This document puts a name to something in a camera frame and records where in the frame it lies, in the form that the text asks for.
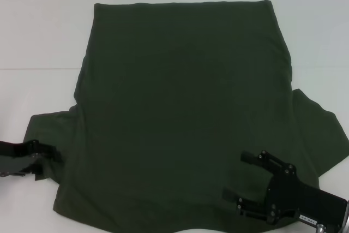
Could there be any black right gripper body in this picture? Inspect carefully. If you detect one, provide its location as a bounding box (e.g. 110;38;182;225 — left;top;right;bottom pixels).
266;172;349;228

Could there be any dark green t-shirt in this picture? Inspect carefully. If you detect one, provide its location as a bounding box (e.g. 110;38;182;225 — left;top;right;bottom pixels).
24;0;349;225

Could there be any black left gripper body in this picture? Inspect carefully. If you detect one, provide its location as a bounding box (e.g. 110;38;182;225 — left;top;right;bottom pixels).
0;139;39;178

